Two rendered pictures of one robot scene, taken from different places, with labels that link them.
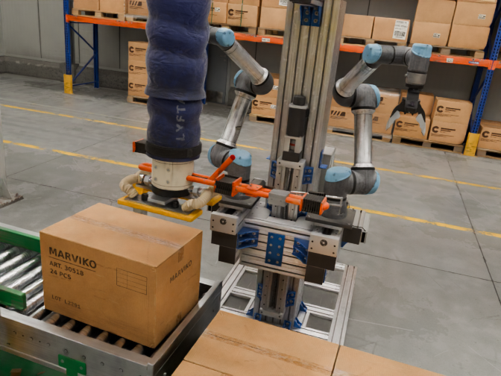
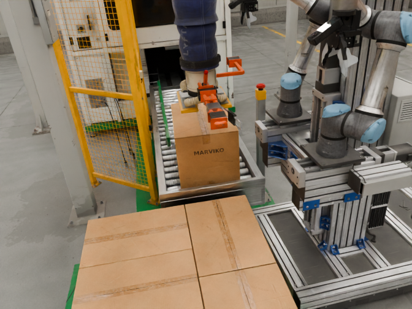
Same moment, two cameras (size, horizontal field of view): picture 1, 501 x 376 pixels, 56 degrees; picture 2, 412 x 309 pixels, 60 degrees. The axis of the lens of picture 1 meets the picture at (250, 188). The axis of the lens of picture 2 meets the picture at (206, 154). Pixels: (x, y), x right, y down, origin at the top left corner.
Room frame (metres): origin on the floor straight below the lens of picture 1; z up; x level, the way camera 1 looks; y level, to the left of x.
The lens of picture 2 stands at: (0.98, -1.51, 1.91)
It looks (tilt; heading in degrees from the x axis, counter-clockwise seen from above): 29 degrees down; 65
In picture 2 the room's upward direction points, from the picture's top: 5 degrees counter-clockwise
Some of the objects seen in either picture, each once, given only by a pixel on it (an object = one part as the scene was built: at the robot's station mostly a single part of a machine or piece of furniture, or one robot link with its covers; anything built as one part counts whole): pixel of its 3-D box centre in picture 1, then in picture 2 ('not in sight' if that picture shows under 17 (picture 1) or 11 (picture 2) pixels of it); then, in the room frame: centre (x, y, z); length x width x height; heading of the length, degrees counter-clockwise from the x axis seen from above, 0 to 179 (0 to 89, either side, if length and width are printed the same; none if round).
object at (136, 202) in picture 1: (159, 203); (186, 98); (1.75, 0.36, 1.17); 0.34 x 0.10 x 0.05; 71
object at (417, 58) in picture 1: (419, 58); not in sight; (1.93, -0.61, 1.82); 0.09 x 0.08 x 0.11; 15
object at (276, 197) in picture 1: (279, 197); (213, 109); (1.69, -0.11, 1.27); 0.07 x 0.07 x 0.04; 71
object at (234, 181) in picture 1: (227, 184); (207, 93); (1.76, 0.09, 1.28); 0.10 x 0.08 x 0.06; 161
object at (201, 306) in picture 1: (189, 321); (213, 189); (1.81, 0.22, 0.58); 0.70 x 0.03 x 0.06; 162
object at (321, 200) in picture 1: (312, 204); (217, 119); (1.64, -0.24, 1.28); 0.08 x 0.07 x 0.05; 71
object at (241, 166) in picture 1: (238, 163); (290, 86); (2.29, 0.07, 1.20); 0.13 x 0.12 x 0.14; 45
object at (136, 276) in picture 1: (124, 268); (203, 141); (1.92, 0.55, 0.75); 0.60 x 0.40 x 0.40; 70
